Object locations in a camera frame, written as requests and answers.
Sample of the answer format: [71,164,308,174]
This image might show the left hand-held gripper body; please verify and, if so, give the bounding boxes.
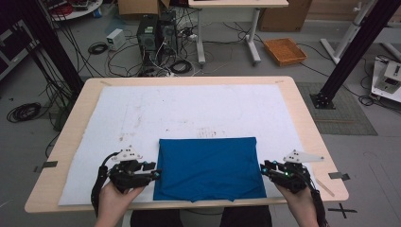
[107,145,151,194]

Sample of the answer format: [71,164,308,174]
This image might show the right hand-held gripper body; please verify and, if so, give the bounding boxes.
[268,148,325,194]

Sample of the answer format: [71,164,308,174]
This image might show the blue T-shirt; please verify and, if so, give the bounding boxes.
[152,136,268,203]

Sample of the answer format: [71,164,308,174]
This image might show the person's left hand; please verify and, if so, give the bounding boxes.
[96,180,147,223]

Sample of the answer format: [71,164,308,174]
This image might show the person's right hand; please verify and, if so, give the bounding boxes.
[274,183,320,223]

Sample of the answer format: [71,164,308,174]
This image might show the thin wooden stick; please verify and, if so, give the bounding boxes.
[315,178,336,199]

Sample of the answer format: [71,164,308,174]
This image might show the person's left leg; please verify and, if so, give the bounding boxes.
[130,209,185,227]

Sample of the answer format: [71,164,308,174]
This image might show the person's leg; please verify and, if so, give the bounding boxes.
[130,209,185,227]
[219,205,273,227]

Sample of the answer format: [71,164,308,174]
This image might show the black tape strip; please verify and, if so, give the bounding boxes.
[33,160,59,173]
[327,171,351,182]

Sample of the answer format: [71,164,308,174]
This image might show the person's right leg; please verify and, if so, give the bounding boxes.
[219,205,273,227]

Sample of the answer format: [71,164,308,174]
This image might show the black tape cross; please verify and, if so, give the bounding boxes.
[327,202,358,219]

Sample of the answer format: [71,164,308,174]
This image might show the white felt mat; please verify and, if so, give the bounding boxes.
[58,83,320,206]

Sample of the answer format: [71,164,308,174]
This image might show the grey floor mat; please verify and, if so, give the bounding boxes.
[296,81,378,137]

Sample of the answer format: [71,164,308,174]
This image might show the orange tray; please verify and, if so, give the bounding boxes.
[263,37,307,67]

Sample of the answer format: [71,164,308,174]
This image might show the black computer tower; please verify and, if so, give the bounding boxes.
[157,10,179,57]
[136,15,160,66]

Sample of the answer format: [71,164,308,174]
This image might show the white power supply box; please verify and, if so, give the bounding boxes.
[105,27,127,52]

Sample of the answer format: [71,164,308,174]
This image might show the white electronic device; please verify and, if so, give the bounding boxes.
[371,60,401,104]

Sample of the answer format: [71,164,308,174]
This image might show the cardboard box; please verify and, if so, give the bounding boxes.
[257,0,314,33]
[117,0,171,17]

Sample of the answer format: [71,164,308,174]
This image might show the white metal stand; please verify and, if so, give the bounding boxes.
[320,0,376,64]

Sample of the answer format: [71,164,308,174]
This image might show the white desk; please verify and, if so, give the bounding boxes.
[187,0,289,66]

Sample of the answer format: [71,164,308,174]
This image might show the round white table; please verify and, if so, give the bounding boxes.
[46,0,104,22]

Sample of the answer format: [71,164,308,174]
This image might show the black sleeved gripper cable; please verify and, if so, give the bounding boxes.
[90,151,122,219]
[306,176,331,227]

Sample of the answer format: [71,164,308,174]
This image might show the coiled black cable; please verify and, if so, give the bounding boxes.
[169,59,194,76]
[6,101,43,124]
[87,42,110,56]

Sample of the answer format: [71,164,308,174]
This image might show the black floor cables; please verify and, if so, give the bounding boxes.
[358,56,401,113]

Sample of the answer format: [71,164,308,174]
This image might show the black aluminium post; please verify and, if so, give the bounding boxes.
[309,0,401,111]
[13,0,85,97]

